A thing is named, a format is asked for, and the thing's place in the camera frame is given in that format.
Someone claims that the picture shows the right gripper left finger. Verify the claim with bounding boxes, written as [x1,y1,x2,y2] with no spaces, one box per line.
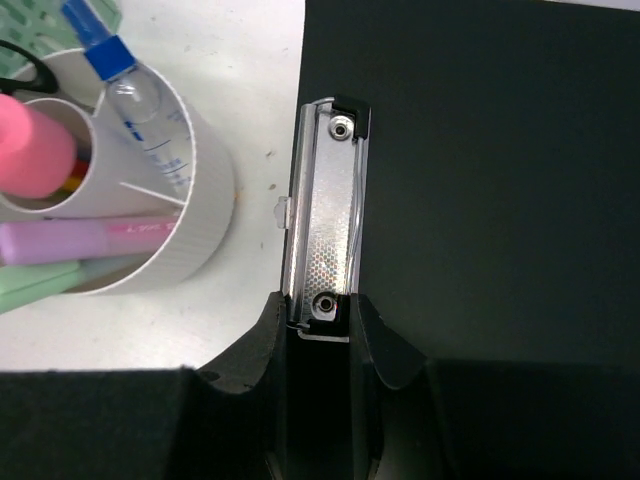
[1,292,286,479]

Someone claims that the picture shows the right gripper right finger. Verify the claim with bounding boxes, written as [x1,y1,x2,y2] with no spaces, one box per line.
[349,295,639,479]

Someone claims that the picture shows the purple highlighter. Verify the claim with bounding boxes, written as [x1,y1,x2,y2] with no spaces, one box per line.
[1,216,178,266]

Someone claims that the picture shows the black clipboard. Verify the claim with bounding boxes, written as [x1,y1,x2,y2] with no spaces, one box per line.
[298,1,639,367]

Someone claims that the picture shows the red pen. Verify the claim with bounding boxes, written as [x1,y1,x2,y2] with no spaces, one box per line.
[71,159,90,178]

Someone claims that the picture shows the white round desk organizer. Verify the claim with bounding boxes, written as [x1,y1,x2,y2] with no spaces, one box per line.
[1,49,236,296]

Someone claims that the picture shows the green mesh file organizer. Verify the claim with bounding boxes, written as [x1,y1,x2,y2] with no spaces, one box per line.
[1,0,122,77]

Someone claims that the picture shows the black handled scissors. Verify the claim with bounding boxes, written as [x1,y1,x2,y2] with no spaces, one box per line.
[1,40,59,96]

